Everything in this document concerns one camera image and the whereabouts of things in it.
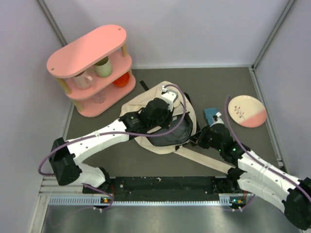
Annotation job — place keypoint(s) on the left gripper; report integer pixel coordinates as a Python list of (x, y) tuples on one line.
[(169, 115)]

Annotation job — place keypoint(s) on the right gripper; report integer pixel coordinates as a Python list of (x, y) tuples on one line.
[(198, 139)]

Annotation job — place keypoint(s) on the cream canvas backpack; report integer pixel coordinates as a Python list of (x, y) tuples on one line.
[(173, 142)]

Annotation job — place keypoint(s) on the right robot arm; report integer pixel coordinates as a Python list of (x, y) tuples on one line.
[(289, 194)]

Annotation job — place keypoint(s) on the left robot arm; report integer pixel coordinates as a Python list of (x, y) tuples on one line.
[(68, 162)]

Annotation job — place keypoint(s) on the blue wallet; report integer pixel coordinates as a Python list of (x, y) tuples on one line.
[(210, 115)]

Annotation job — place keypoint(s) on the orange bowl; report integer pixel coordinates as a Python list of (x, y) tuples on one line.
[(122, 80)]

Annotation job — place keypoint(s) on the pink cream plate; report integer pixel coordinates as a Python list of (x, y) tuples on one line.
[(247, 111)]

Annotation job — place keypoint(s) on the clear glass cup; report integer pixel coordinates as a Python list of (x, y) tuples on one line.
[(99, 97)]

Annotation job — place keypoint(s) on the green mug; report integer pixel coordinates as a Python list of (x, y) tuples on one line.
[(103, 68)]

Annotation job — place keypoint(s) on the pink three-tier shelf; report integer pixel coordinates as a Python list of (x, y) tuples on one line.
[(81, 55)]

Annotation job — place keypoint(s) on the pink mug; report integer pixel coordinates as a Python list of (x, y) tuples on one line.
[(83, 81)]

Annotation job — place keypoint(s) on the grey cable duct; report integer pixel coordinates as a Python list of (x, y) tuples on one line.
[(105, 201)]

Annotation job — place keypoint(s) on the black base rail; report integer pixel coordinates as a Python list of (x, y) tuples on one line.
[(191, 188)]

